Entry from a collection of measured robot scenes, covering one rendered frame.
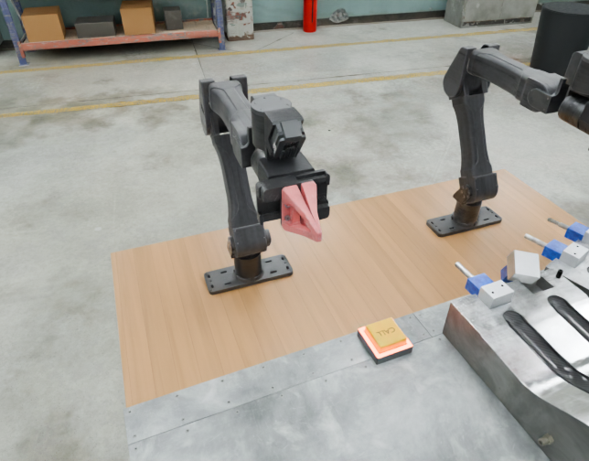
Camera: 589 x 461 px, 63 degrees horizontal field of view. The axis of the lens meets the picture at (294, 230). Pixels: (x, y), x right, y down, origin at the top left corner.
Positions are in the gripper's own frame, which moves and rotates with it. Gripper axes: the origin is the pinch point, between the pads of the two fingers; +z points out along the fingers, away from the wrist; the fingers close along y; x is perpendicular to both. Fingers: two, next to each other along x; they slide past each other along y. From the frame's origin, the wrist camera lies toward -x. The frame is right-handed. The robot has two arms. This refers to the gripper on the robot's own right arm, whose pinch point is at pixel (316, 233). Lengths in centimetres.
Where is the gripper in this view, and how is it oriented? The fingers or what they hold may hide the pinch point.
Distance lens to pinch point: 59.6
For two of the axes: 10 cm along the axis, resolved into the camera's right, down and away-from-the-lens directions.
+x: -0.1, 7.8, 6.2
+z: 3.5, 5.8, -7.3
